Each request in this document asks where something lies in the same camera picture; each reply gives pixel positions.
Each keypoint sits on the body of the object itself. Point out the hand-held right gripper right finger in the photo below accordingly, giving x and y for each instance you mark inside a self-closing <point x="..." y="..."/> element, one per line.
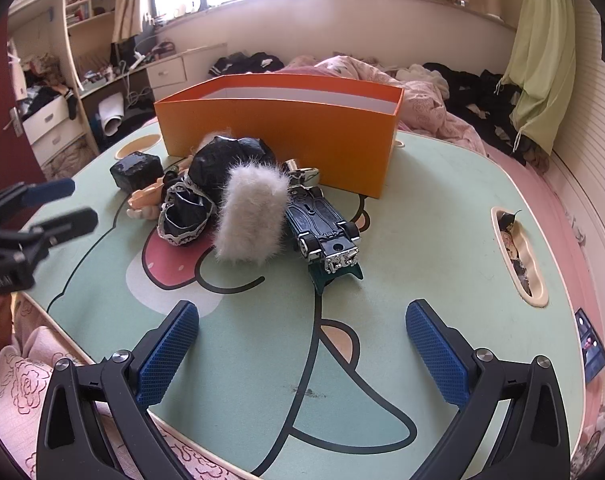
<point x="437" y="355"/>

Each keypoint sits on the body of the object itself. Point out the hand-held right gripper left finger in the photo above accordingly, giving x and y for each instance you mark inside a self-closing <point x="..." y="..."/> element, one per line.
<point x="167" y="355"/>

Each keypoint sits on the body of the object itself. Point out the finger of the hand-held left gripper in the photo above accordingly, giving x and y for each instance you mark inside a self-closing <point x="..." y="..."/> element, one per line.
<point x="50" y="190"/>
<point x="72" y="222"/>

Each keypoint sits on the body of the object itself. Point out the black lace garment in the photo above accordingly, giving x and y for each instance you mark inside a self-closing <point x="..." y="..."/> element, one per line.
<point x="215" y="165"/>

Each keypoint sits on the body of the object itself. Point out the orange cardboard box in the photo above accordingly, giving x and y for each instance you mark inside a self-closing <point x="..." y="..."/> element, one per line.
<point x="282" y="140"/>

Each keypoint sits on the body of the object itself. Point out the green cartoon desktop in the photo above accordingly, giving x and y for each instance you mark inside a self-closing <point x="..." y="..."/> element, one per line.
<point x="432" y="240"/>

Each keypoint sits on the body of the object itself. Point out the white drawer cabinet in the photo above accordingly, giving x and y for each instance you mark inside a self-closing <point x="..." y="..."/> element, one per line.
<point x="47" y="120"/>

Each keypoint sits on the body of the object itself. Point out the flesh-coloured doll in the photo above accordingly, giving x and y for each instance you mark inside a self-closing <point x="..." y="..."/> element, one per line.
<point x="145" y="199"/>

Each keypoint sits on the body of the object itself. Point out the small black box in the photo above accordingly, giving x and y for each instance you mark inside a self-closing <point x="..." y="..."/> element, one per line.
<point x="135" y="172"/>

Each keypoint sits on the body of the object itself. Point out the white rolled sheet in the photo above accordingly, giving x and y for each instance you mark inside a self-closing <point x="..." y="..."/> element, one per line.
<point x="110" y="112"/>

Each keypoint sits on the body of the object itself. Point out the dark red door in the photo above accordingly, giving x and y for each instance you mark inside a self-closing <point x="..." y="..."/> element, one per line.
<point x="2" y="85"/>

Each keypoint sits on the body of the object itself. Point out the crumpled wrappers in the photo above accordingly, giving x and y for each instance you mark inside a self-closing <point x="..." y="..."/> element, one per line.
<point x="514" y="255"/>

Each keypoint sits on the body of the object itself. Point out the smartphone with lit screen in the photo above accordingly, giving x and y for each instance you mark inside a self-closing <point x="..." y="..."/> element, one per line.
<point x="593" y="350"/>

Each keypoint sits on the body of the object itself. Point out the white desk with drawer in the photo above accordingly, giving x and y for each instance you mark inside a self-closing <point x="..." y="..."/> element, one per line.
<point x="167" y="72"/>

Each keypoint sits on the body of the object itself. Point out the white fur cuff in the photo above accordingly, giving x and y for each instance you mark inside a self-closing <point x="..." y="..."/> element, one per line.
<point x="252" y="210"/>

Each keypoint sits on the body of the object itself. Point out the tall white bookshelf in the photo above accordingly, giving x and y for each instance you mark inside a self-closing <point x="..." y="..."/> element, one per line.
<point x="90" y="22"/>

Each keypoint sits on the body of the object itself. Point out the dark green toy car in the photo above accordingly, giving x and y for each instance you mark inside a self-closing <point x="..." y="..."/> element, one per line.
<point x="320" y="217"/>

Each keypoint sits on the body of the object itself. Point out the floral cushion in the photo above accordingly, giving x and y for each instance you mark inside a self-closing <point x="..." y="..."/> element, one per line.
<point x="597" y="440"/>

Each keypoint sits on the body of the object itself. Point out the pink bed sheet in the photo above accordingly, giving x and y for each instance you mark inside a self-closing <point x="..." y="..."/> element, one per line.
<point x="572" y="210"/>

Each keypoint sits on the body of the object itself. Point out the silver metal trinket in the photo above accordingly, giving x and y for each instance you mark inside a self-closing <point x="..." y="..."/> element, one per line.
<point x="302" y="175"/>

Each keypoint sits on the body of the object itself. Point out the small black clothes pile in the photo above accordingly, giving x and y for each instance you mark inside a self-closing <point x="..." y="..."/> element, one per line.
<point x="242" y="64"/>

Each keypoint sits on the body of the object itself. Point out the large black clothes pile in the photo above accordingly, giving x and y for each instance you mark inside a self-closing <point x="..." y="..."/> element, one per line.
<point x="477" y="97"/>

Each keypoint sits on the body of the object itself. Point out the white crumpled garment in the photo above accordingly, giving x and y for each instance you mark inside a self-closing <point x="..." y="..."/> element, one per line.
<point x="425" y="80"/>

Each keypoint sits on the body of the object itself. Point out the dark pink blanket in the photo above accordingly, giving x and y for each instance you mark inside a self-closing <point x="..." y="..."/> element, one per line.
<point x="307" y="71"/>

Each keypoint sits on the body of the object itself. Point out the white slatted wardrobe door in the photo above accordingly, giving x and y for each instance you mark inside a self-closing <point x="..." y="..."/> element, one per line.
<point x="602" y="110"/>

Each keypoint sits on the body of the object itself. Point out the light green hanging garment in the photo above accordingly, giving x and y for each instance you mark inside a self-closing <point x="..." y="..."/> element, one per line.
<point x="542" y="60"/>

